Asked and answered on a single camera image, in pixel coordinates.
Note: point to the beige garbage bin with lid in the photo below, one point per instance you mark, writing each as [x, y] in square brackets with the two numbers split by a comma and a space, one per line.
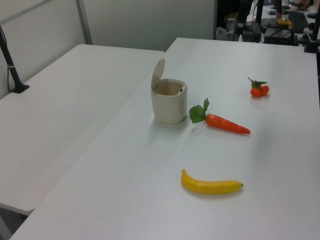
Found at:
[168, 107]

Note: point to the orange toy carrot green leaves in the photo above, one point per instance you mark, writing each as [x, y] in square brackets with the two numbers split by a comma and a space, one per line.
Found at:
[222, 123]

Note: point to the yellow toy banana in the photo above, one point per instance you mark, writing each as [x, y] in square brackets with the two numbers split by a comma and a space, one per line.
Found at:
[207, 187]

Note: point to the toy cherry tomato bunch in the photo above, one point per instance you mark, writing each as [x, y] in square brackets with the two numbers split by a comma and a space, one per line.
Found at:
[256, 92]

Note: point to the black tripod pole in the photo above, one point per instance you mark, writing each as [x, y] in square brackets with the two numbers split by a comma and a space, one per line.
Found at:
[258, 17]

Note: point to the black equipment box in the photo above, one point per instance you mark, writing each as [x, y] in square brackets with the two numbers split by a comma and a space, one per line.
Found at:
[276, 36]

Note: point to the yellow object on desk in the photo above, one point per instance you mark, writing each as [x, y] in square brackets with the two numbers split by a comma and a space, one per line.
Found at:
[285, 22]

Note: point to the black clamp stand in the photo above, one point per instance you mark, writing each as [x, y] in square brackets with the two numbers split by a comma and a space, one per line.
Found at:
[311, 43]

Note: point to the black monitor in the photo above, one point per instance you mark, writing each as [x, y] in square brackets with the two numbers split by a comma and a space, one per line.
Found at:
[298, 20]

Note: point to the grey partition frame post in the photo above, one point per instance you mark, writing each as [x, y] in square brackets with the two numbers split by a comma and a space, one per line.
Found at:
[83, 22]

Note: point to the black camera stand pole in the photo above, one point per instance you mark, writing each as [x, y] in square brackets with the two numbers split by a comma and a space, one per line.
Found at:
[11, 68]

